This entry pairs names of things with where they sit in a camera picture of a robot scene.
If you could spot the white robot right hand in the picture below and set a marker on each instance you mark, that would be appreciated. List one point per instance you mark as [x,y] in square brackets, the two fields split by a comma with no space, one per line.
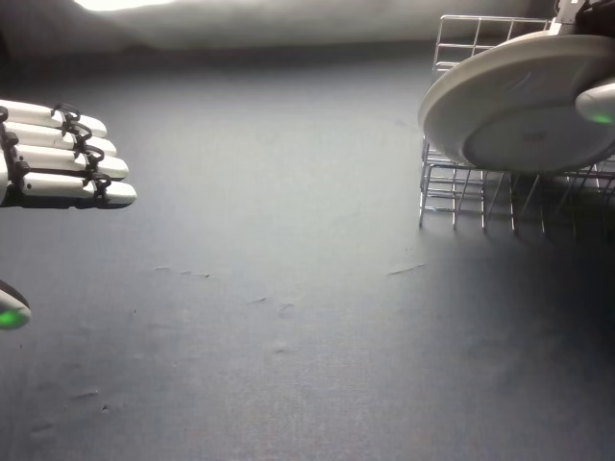
[598,103]

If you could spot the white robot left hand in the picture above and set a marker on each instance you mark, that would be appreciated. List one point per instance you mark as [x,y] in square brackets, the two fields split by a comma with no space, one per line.
[48,163]

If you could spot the white plate with leaf print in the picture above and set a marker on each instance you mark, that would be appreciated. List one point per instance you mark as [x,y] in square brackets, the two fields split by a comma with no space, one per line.
[519,96]

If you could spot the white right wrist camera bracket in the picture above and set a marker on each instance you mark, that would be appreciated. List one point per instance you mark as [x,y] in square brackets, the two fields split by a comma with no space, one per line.
[569,9]

